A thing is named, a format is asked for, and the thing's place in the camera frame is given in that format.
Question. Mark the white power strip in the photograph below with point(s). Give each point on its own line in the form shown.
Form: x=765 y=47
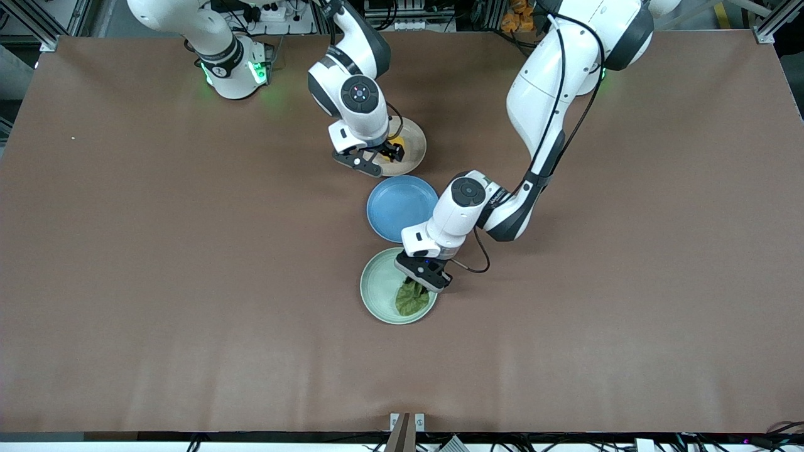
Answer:
x=270 y=12

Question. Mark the blue plate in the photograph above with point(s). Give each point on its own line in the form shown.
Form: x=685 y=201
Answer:
x=396 y=210

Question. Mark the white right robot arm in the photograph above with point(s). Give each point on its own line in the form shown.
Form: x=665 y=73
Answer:
x=226 y=63

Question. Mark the pale green plate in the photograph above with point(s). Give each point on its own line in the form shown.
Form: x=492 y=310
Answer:
x=380 y=282

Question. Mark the beige plate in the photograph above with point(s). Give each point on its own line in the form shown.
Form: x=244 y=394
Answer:
x=411 y=135

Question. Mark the orange snack bags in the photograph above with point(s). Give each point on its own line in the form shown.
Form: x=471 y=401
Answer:
x=516 y=16

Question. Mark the green lettuce leaf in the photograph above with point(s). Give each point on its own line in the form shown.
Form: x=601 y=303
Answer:
x=412 y=301

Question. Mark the aluminium frame post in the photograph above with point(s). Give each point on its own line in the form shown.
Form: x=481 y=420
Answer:
x=776 y=22
x=38 y=25

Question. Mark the metal bracket with post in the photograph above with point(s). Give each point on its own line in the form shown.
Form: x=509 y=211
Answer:
x=402 y=433

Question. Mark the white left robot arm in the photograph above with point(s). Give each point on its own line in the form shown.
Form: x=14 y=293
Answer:
x=540 y=81

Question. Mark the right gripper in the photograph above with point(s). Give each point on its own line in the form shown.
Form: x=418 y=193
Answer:
x=391 y=149

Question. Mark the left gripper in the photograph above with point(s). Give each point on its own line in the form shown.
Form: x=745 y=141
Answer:
x=408 y=280

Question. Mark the yellow lemon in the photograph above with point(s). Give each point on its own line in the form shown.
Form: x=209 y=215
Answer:
x=398 y=150

